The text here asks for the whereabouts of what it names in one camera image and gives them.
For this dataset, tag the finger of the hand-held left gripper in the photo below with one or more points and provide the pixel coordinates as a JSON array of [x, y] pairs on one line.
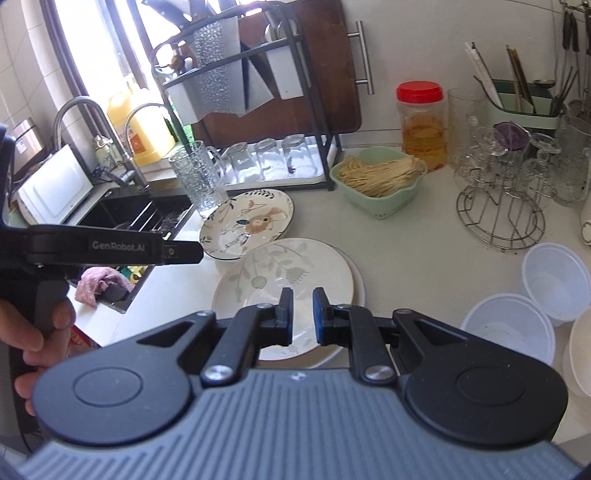
[[182, 253]]

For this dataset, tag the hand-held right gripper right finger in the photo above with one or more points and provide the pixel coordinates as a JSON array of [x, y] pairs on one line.
[[318, 318]]

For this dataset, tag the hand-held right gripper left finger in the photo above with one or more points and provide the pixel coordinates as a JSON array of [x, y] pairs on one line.
[[287, 318]]

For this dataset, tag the white leaf-print plate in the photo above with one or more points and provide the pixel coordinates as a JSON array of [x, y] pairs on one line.
[[277, 272]]

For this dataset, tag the floral duck-print plate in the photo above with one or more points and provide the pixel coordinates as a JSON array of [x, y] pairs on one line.
[[249, 217]]

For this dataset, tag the white ceramic bowl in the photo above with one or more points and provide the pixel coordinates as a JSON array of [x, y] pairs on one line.
[[581, 355]]

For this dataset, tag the person's left hand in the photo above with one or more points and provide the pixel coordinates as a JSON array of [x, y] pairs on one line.
[[16, 323]]

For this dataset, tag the pink dish cloth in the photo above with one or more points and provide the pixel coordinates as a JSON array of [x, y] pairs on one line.
[[92, 284]]

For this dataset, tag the black kitchen sink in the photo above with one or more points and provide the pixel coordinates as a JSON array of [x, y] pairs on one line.
[[120, 207]]

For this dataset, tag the plain white plate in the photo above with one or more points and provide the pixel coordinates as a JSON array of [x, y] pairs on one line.
[[360, 290]]

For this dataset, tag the textured glass mug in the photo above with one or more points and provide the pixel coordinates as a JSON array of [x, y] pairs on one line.
[[196, 180]]

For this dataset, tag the white plastic board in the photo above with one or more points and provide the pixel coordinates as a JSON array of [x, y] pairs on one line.
[[53, 184]]

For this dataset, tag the red packet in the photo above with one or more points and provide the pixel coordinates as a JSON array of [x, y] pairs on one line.
[[81, 339]]

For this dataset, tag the clear drinking glass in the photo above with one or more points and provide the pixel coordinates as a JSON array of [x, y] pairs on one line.
[[268, 157], [298, 154], [241, 161], [218, 161]]

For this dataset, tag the small glass bottle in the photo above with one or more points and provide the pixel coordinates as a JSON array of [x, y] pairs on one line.
[[104, 150]]

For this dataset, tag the yellow oil bottle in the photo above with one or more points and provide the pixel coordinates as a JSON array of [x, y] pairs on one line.
[[143, 134]]

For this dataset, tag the steel canister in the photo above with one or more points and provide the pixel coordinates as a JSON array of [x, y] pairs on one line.
[[27, 138]]

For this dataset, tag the green plastic basket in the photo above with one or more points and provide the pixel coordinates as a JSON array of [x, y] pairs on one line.
[[383, 205]]

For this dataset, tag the steel gooseneck faucet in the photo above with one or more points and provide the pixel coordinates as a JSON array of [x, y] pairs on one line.
[[147, 108], [69, 107]]

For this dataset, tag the dry noodles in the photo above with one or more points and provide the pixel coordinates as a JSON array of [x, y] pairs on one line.
[[378, 174]]

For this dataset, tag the black metal dish rack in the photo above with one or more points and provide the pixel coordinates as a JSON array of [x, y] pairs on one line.
[[330, 152]]

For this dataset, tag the translucent plastic bowl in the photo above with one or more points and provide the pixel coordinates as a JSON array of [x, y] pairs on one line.
[[508, 332], [554, 281]]

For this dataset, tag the silver textured sheet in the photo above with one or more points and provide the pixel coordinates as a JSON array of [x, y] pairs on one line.
[[212, 64]]

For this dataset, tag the white utensil caddy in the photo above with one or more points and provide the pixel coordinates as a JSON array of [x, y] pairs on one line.
[[286, 69]]

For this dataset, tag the red-lidded plastic jar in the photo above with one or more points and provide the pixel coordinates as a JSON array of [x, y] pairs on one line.
[[422, 120]]

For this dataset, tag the brown wooden cutting board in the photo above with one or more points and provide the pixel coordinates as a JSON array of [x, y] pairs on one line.
[[323, 69]]

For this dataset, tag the tall clear glass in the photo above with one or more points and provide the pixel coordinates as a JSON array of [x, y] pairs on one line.
[[464, 124]]

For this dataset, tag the group of clear glass cups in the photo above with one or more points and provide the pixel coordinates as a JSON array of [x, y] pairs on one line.
[[538, 182]]

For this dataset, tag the purple cup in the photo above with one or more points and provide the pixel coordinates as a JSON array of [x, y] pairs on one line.
[[510, 136]]

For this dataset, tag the bundle of pale chopsticks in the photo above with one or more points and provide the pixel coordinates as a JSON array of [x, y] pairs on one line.
[[482, 74]]

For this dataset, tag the green utensil holder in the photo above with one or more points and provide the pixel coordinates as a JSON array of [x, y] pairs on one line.
[[545, 119]]

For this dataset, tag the bundle of brown chopsticks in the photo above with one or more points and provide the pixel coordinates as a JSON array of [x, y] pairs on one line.
[[519, 78]]

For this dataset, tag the dark utensils bundle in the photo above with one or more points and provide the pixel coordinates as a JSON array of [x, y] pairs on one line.
[[565, 90]]

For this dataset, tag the hanging black utensils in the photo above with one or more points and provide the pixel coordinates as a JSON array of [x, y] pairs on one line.
[[570, 27]]

